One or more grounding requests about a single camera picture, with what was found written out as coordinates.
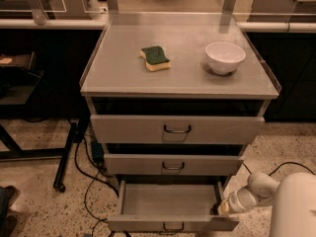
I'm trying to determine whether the black floor cable right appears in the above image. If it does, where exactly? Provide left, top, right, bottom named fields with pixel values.
left=242, top=161, right=316, bottom=177

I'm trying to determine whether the grey bottom drawer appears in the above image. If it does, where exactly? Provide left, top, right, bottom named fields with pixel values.
left=108, top=181, right=239, bottom=234

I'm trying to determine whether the grey top drawer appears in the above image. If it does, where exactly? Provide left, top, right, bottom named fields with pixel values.
left=91, top=115, right=264, bottom=144

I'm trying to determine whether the black floor cable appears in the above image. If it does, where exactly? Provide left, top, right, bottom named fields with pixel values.
left=73, top=133, right=132, bottom=237
left=242, top=161, right=316, bottom=177

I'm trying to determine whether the green and yellow sponge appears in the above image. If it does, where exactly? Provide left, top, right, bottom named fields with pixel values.
left=140, top=45, right=171, bottom=72

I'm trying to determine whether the black power adapter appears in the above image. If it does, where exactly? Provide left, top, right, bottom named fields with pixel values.
left=90, top=141, right=104, bottom=164

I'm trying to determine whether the black metal table frame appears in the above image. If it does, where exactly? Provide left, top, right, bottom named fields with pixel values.
left=0, top=51, right=80, bottom=194

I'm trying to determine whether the grey drawer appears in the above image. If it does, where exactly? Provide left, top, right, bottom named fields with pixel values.
left=91, top=115, right=264, bottom=144
left=105, top=154, right=243, bottom=176
left=108, top=181, right=239, bottom=234

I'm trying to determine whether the black floor cable left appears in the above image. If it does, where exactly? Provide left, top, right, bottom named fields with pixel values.
left=73, top=133, right=132, bottom=237

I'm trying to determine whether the white ceramic bowl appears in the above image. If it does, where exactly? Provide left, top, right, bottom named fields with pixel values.
left=205, top=42, right=246, bottom=75

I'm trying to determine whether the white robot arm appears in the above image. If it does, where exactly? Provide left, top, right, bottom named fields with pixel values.
left=216, top=172, right=316, bottom=237

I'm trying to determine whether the grey metal drawer cabinet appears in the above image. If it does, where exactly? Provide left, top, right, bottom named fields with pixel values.
left=79, top=0, right=282, bottom=190

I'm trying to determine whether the white horizontal rail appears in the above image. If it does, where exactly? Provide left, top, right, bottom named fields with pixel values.
left=0, top=19, right=316, bottom=34

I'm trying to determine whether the grey middle drawer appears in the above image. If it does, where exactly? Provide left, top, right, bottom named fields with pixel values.
left=105, top=154, right=243, bottom=176

